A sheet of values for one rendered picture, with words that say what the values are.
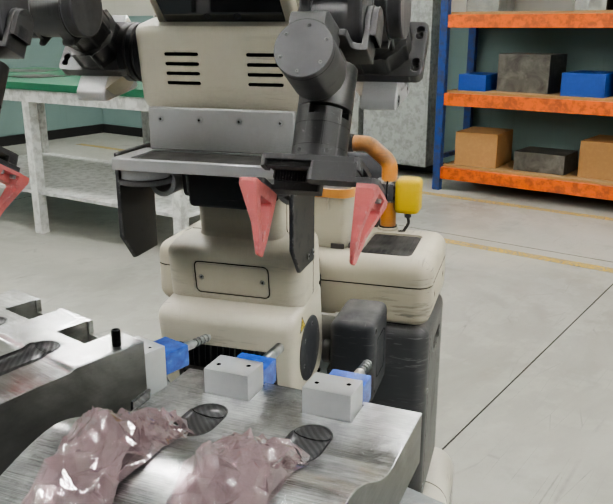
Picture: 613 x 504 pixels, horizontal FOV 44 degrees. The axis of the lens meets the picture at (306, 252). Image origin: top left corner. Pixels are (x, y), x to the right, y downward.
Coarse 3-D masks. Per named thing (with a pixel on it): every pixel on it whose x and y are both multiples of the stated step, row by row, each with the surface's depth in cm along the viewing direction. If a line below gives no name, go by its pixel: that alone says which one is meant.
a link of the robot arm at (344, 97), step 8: (352, 64) 76; (352, 72) 76; (352, 80) 76; (344, 88) 76; (352, 88) 77; (336, 96) 75; (344, 96) 76; (352, 96) 77; (320, 104) 76; (328, 104) 75; (336, 104) 75; (344, 104) 75; (352, 104) 77; (320, 112) 76; (344, 112) 77; (352, 112) 77
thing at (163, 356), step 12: (204, 336) 96; (144, 348) 87; (156, 348) 87; (168, 348) 91; (180, 348) 91; (192, 348) 95; (156, 360) 88; (168, 360) 90; (180, 360) 91; (156, 372) 88; (168, 372) 90; (156, 384) 88
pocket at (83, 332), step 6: (78, 324) 85; (84, 324) 86; (90, 324) 86; (60, 330) 83; (66, 330) 84; (72, 330) 85; (78, 330) 85; (84, 330) 86; (90, 330) 86; (72, 336) 85; (78, 336) 85; (84, 336) 86; (90, 336) 86; (96, 336) 85; (102, 336) 85; (84, 342) 86
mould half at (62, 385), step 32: (32, 320) 86; (64, 320) 86; (0, 352) 79; (64, 352) 78; (96, 352) 78; (128, 352) 79; (0, 384) 72; (32, 384) 72; (64, 384) 74; (96, 384) 77; (128, 384) 80; (0, 416) 69; (32, 416) 72; (64, 416) 74; (0, 448) 70
